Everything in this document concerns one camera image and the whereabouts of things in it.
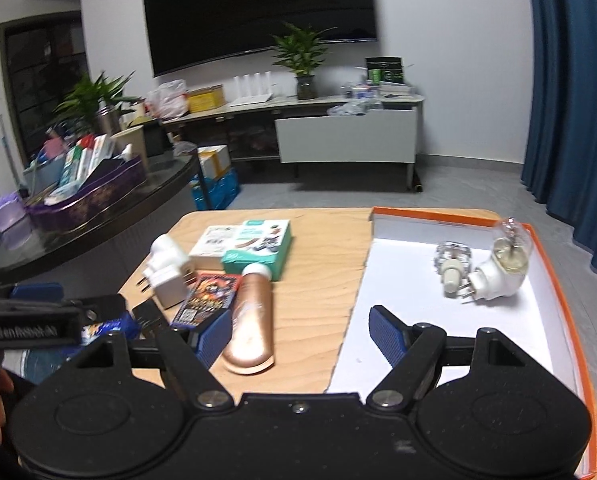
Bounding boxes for blue cartons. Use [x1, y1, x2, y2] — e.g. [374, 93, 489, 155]
[190, 166, 242, 211]

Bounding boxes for lavender plastic container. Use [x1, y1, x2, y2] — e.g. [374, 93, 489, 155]
[0, 192, 32, 234]

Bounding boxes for white plug-in bulb night light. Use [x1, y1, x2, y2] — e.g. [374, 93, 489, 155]
[461, 216, 533, 307]

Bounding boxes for large black television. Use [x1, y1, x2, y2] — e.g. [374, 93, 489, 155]
[141, 0, 379, 79]

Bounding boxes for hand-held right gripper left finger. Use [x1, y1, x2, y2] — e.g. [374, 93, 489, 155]
[73, 309, 235, 408]

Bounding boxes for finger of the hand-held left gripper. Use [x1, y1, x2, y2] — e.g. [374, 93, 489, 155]
[9, 282, 65, 306]
[62, 293, 128, 328]

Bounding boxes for beige bin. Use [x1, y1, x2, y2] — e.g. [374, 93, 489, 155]
[110, 125, 147, 162]

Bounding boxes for white product box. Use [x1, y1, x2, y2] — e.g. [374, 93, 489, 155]
[188, 224, 244, 271]

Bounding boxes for dark framed door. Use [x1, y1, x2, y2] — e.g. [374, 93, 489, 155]
[0, 10, 90, 162]

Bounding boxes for white and yellow carton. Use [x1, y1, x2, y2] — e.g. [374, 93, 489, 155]
[196, 145, 231, 181]

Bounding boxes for blue curtain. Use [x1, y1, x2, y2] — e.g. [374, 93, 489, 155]
[521, 0, 597, 281]

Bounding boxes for blue waste bin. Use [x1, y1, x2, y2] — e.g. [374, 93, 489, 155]
[2, 347, 79, 386]

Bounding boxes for rounded white power adapter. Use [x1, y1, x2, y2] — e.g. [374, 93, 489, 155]
[150, 234, 194, 281]

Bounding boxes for red illustrated card box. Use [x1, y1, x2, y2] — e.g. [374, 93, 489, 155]
[171, 272, 243, 332]

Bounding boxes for crumpled clear plastic bag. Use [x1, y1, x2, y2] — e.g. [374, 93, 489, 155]
[327, 99, 384, 117]

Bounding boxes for purple patterned box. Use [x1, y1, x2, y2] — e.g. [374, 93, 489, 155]
[26, 154, 147, 234]

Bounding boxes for copper metallic bottle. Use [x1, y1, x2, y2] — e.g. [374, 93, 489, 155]
[222, 262, 278, 375]

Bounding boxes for potted plant in glass vase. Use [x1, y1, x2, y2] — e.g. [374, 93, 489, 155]
[270, 21, 337, 101]

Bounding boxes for leafy plant in metal pot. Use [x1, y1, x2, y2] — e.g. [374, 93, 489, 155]
[52, 72, 145, 137]

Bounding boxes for black and green box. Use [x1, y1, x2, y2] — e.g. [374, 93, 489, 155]
[365, 55, 405, 86]

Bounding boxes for blue packet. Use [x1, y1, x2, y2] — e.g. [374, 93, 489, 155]
[82, 312, 140, 347]

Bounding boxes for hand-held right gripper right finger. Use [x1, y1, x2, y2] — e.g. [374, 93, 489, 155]
[366, 304, 528, 408]

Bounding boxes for white tray with orange rim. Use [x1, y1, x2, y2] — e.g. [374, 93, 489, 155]
[323, 206, 597, 479]

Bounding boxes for teal product box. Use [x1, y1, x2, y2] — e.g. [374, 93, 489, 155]
[221, 219, 293, 282]

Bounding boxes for white and red plastic bag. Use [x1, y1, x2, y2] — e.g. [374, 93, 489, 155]
[145, 80, 189, 120]

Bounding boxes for dark round table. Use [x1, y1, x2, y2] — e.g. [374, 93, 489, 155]
[0, 152, 202, 288]

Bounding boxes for crystal knob with white base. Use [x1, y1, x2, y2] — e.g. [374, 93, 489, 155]
[432, 241, 474, 297]

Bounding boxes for long low media cabinet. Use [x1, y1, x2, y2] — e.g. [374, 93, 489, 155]
[161, 92, 425, 194]

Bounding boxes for white router with antennas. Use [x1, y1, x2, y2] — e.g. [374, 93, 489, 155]
[227, 72, 274, 108]

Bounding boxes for square white power adapter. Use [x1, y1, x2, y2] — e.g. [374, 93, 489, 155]
[137, 265, 193, 310]

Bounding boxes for yellow cardboard box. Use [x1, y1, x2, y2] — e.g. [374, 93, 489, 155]
[187, 84, 225, 114]

